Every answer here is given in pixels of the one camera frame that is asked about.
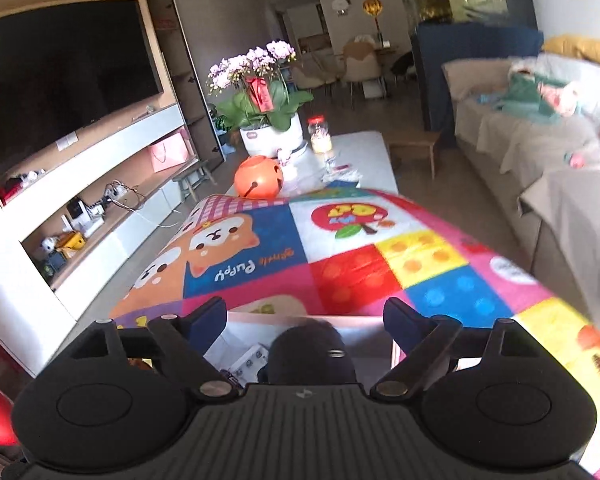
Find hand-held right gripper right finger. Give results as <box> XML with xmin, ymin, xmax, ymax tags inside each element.
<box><xmin>370</xmin><ymin>297</ymin><xmax>534</xmax><ymax>402</ymax></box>

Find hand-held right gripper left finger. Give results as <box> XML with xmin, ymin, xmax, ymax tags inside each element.
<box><xmin>70</xmin><ymin>296</ymin><xmax>237</xmax><ymax>403</ymax></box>

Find white cardboard box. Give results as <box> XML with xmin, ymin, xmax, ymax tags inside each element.
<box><xmin>202</xmin><ymin>309</ymin><xmax>404</xmax><ymax>387</ymax></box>

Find white blister pack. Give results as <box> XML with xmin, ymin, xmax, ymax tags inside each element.
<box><xmin>219</xmin><ymin>344</ymin><xmax>272</xmax><ymax>387</ymax></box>

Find colourful cartoon play mat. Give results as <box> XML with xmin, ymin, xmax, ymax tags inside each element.
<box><xmin>109</xmin><ymin>184</ymin><xmax>600</xmax><ymax>480</ymax></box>

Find small dark stool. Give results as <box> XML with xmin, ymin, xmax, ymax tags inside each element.
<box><xmin>172</xmin><ymin>159</ymin><xmax>216</xmax><ymax>202</ymax></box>

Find orange pumpkin bucket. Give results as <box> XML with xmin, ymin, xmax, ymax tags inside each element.
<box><xmin>233</xmin><ymin>154</ymin><xmax>285</xmax><ymax>199</ymax></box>

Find yellow toy vehicle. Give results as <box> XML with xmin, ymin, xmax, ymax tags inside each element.
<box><xmin>54</xmin><ymin>230</ymin><xmax>89</xmax><ymax>252</ymax></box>

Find clear plastic wrappers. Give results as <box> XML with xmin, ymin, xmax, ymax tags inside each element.
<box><xmin>322</xmin><ymin>159</ymin><xmax>364</xmax><ymax>184</ymax></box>

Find white electronic device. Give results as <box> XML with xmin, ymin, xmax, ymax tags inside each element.
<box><xmin>64</xmin><ymin>199</ymin><xmax>106</xmax><ymax>227</ymax></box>

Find pink paper bag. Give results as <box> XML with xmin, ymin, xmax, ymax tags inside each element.
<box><xmin>148</xmin><ymin>129</ymin><xmax>190</xmax><ymax>174</ymax></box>

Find low wooden stool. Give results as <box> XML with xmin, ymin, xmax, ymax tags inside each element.
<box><xmin>387</xmin><ymin>129</ymin><xmax>442</xmax><ymax>181</ymax></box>

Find white wooden tv cabinet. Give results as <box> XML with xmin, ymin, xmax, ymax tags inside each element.
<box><xmin>0</xmin><ymin>0</ymin><xmax>227</xmax><ymax>377</ymax></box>

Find red-lidded clear jar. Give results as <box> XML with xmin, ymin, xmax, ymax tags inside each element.
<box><xmin>307</xmin><ymin>115</ymin><xmax>335</xmax><ymax>155</ymax></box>

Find beige covered sofa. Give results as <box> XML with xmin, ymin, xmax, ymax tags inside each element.
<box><xmin>440</xmin><ymin>35</ymin><xmax>600</xmax><ymax>322</ymax></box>

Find potted pink orchid plant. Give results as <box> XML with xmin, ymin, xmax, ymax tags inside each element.
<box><xmin>207</xmin><ymin>39</ymin><xmax>315</xmax><ymax>159</ymax></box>

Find dark blue partition cabinet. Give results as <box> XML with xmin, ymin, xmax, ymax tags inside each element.
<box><xmin>412</xmin><ymin>0</ymin><xmax>544</xmax><ymax>134</ymax></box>

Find green clothing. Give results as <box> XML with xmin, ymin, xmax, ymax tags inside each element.
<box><xmin>494</xmin><ymin>72</ymin><xmax>564</xmax><ymax>122</ymax></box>

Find beige dining chair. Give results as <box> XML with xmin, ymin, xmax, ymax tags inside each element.
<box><xmin>340</xmin><ymin>39</ymin><xmax>386</xmax><ymax>99</ymax></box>

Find large black television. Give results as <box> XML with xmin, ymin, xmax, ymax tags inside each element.
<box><xmin>0</xmin><ymin>0</ymin><xmax>165</xmax><ymax>182</ymax></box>

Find yellow pillow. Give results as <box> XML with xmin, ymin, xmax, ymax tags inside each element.
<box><xmin>542</xmin><ymin>34</ymin><xmax>600</xmax><ymax>72</ymax></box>

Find power strip with cables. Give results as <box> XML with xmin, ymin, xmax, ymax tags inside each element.
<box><xmin>102</xmin><ymin>182</ymin><xmax>142</xmax><ymax>209</ymax></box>

